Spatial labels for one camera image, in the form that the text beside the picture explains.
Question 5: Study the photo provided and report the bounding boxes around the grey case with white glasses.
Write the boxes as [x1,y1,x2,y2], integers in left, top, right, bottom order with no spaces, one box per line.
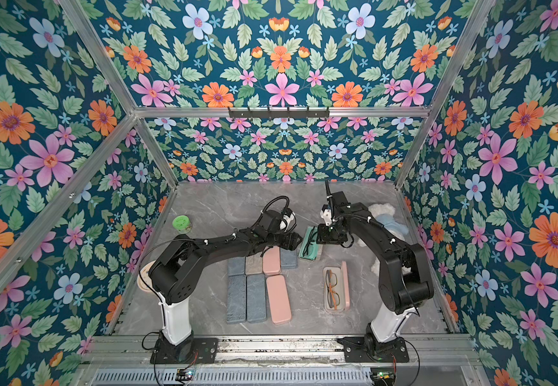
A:
[226,275,247,324]

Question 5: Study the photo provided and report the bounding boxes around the aluminium front rail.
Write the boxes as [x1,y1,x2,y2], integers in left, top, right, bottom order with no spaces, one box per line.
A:
[82,334,481,367]

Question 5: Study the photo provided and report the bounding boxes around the white teddy bear blue shirt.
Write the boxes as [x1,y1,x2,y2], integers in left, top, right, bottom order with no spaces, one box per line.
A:
[368,204,413,249]

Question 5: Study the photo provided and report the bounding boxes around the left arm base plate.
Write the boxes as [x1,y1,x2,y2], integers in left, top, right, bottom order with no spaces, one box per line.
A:
[150,335,219,365]

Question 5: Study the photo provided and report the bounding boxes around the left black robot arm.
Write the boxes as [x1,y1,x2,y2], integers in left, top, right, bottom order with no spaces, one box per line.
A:
[143,196,303,363]

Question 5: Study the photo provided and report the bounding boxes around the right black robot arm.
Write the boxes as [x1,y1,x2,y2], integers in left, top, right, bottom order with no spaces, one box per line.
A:
[316,182,434,362]

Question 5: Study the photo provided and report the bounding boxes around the grey case with black glasses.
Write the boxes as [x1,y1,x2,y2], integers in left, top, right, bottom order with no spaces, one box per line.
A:
[245,253,263,275]

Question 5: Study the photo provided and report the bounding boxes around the grey case with red glasses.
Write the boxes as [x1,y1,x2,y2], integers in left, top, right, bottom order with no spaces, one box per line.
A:
[228,257,246,277]

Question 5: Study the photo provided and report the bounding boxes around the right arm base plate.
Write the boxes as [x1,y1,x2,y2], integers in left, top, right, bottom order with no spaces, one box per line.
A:
[337,335,409,363]

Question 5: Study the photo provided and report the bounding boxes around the green case with olive glasses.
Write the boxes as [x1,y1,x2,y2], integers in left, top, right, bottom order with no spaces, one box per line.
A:
[280,249,298,270]

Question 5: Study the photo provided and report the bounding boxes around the green case with black glasses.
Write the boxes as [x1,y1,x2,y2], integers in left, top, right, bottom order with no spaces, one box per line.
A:
[298,226,322,261]

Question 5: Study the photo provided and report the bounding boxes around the cream analog clock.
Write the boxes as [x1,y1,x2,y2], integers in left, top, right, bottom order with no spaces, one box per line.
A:
[137,261,155,294]

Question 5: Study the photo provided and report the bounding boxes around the grey case with yellow glasses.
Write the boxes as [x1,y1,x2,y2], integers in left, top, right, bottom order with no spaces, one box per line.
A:
[246,273,267,323]

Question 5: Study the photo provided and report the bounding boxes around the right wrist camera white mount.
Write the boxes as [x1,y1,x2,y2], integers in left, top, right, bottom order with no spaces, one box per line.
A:
[320,204,334,227]

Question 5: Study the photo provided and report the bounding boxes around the green lidded small jar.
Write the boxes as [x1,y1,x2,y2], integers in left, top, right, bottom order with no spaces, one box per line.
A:
[172,215,192,234]

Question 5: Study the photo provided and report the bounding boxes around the orange blue framed glasses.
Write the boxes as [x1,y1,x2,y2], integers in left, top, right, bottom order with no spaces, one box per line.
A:
[326,270,340,310]

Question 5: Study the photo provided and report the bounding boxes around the pink case with brown glasses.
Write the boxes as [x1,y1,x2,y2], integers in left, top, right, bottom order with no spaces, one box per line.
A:
[262,247,282,276]

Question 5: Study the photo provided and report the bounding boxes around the black hook rack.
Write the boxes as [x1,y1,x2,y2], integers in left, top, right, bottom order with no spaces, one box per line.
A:
[228,107,330,120]

